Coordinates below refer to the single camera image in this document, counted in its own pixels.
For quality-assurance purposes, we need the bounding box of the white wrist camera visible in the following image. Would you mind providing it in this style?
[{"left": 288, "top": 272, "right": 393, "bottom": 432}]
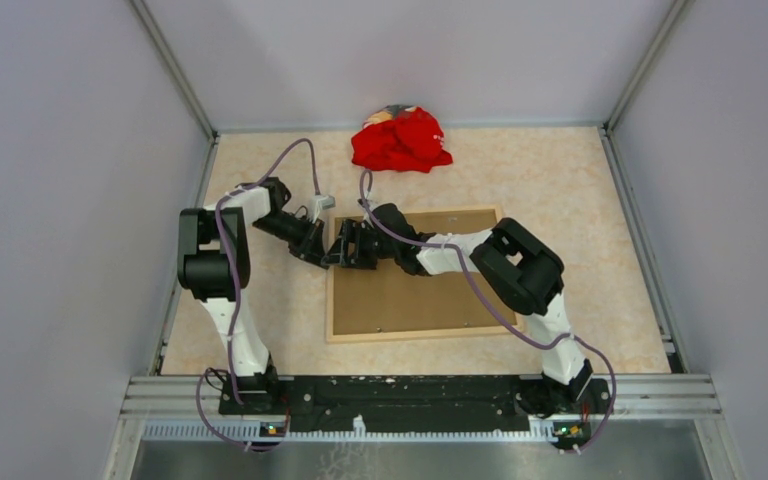
[
  {"left": 308, "top": 194, "right": 336, "bottom": 223},
  {"left": 357, "top": 196, "right": 379, "bottom": 220}
]

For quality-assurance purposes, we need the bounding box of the brown cardboard backing board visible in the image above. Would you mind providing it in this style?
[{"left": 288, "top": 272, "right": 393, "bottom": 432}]
[{"left": 332, "top": 210, "right": 518, "bottom": 337}]

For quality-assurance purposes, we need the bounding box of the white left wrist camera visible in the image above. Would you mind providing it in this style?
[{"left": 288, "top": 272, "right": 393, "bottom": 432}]
[{"left": 308, "top": 194, "right": 336, "bottom": 223}]

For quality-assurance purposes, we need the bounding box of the red crumpled cloth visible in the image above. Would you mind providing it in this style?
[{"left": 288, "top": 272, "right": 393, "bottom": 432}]
[{"left": 350, "top": 104, "right": 453, "bottom": 173}]

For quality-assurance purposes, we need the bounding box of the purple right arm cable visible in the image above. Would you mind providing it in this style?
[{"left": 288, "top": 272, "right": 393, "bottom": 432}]
[{"left": 358, "top": 169, "right": 618, "bottom": 455}]

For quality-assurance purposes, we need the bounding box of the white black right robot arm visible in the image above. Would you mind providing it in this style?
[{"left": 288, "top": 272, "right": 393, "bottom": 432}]
[{"left": 320, "top": 203, "right": 610, "bottom": 412}]

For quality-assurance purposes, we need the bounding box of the light wooden picture frame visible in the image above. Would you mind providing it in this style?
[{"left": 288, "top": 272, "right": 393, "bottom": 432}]
[{"left": 324, "top": 206, "right": 524, "bottom": 344}]

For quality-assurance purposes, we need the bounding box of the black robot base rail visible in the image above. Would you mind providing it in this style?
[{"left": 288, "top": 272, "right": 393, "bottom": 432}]
[{"left": 218, "top": 375, "right": 609, "bottom": 433}]

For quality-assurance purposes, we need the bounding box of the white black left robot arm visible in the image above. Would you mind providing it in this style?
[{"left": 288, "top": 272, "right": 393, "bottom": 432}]
[{"left": 177, "top": 177, "right": 335, "bottom": 414}]

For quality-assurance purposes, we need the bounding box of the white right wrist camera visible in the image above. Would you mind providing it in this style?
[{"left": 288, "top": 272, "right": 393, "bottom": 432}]
[{"left": 357, "top": 196, "right": 379, "bottom": 220}]

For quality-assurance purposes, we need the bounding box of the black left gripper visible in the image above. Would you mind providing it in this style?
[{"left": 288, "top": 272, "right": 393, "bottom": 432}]
[{"left": 252, "top": 212, "right": 326, "bottom": 266}]

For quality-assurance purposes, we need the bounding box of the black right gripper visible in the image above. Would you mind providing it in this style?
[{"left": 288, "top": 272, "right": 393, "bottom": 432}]
[{"left": 321, "top": 220, "right": 399, "bottom": 272}]

